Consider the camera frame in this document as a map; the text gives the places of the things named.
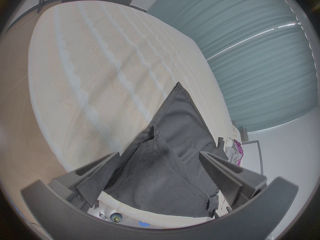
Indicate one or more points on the grey garment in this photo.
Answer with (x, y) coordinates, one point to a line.
(232, 157)

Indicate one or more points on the grey bedside table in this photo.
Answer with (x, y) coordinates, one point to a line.
(241, 131)

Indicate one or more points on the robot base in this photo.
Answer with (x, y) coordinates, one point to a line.
(117, 216)

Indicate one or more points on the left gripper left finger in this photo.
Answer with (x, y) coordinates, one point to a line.
(95, 181)

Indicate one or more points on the purple satin garment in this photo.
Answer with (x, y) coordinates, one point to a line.
(239, 154)

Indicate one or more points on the blue-green curtain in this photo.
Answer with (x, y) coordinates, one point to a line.
(270, 84)
(225, 14)

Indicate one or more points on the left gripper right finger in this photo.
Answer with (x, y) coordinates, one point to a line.
(230, 181)

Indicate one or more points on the black T-shirt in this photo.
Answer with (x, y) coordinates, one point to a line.
(175, 159)

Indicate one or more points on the bed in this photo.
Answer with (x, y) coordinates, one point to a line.
(87, 71)

